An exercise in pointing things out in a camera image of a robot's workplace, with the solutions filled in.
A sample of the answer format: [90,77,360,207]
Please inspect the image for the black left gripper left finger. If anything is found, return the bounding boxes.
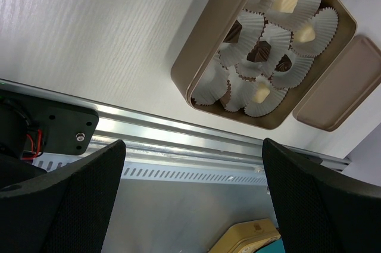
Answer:
[1,140,126,252]

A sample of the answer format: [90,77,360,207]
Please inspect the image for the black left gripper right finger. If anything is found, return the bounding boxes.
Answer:
[262,138,380,252]

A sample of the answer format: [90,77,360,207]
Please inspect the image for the white chocolate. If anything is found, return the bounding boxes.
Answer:
[293,24,316,43]
[271,0,299,14]
[252,83,271,104]

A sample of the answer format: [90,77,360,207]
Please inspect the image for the dark round chocolate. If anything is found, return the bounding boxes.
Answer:
[275,54,292,73]

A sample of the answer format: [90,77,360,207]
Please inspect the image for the dark square chocolate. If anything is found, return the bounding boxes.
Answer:
[246,41,271,63]
[223,20,242,43]

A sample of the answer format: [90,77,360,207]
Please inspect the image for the yellow tin box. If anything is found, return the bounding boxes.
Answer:
[208,219,280,253]

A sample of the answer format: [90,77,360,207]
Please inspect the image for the beige tin lid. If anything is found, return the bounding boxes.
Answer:
[293,35,380,132]

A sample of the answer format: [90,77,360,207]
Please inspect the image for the beige tin box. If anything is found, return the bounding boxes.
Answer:
[171,0,357,131]

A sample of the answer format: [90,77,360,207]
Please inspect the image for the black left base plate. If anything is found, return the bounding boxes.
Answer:
[1,90,99,160]

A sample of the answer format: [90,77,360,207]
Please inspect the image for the aluminium mounting rail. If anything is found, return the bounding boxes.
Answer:
[0,79,351,173]

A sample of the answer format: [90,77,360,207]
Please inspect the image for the white slotted cable duct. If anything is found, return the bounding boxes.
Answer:
[32,159,268,187]

